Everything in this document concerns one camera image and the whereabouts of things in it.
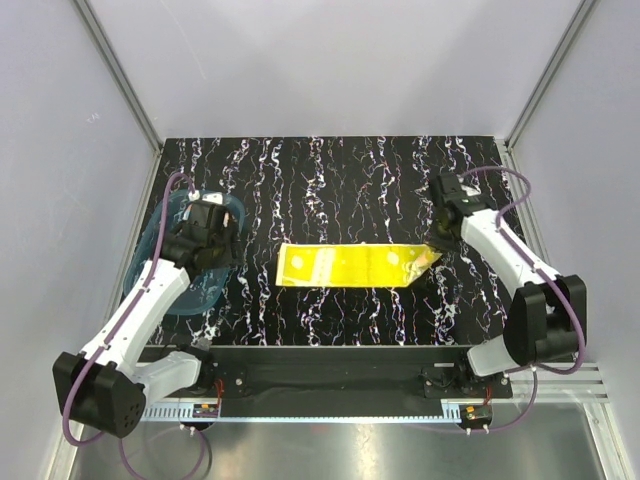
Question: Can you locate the left small connector box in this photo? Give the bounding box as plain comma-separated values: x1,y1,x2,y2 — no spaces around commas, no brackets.
192,403,220,419

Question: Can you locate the right orange connector box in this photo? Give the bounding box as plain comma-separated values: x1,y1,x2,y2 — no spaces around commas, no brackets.
461,404,493,428

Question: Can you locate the yellow cream towel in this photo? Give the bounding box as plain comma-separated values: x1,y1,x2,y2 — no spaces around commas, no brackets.
276,244,442,288

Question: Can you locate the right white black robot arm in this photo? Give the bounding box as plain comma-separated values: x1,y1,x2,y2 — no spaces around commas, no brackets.
434,202,587,397

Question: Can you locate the black marbled table mat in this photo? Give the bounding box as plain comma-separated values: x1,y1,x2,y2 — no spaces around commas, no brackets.
144,135,517,347

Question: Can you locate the aluminium front rail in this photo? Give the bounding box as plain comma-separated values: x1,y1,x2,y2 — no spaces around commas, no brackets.
140,367,605,423

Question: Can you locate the aluminium frame post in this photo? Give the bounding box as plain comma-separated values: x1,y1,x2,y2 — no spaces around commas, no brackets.
504,0,599,152
70,0,164,154

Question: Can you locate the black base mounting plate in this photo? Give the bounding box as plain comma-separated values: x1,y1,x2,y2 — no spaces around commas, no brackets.
171,346,513,400

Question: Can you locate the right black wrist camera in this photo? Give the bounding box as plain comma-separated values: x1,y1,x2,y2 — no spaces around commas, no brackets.
428,173,482,207

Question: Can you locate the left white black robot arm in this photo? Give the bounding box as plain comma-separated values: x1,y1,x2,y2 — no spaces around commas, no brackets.
52,192,245,438

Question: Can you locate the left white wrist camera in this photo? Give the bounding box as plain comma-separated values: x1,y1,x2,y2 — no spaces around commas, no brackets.
187,190,224,205

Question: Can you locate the blue transparent plastic bin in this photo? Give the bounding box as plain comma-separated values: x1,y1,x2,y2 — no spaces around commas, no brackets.
123,189,245,316

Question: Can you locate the right aluminium frame post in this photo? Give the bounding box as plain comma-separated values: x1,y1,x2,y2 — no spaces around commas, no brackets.
504,0,599,152

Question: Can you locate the left aluminium frame post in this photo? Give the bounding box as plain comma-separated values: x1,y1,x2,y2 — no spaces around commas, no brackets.
70,0,164,154

